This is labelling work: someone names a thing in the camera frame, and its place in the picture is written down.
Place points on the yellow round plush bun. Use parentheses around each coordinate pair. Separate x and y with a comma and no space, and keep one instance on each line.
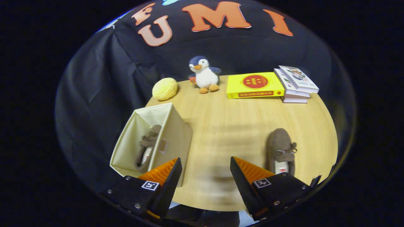
(164,89)

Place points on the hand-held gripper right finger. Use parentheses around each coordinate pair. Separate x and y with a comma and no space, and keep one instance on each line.
(243,189)

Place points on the person's dark clothing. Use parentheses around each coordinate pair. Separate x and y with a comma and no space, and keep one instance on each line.
(202,217)

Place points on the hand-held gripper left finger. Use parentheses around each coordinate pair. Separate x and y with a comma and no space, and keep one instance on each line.
(169,190)

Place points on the plush penguin toy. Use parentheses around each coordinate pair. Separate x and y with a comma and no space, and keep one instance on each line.
(205,77)

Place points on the brown shoe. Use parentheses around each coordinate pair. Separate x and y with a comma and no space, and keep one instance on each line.
(279,142)
(148,142)

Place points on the yellow book with red circle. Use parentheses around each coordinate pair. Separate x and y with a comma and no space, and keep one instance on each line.
(255,85)

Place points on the white illustrated book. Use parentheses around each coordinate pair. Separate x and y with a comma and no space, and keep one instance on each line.
(298,78)

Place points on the beige fabric storage box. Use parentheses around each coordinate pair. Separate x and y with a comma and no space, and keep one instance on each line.
(173,132)

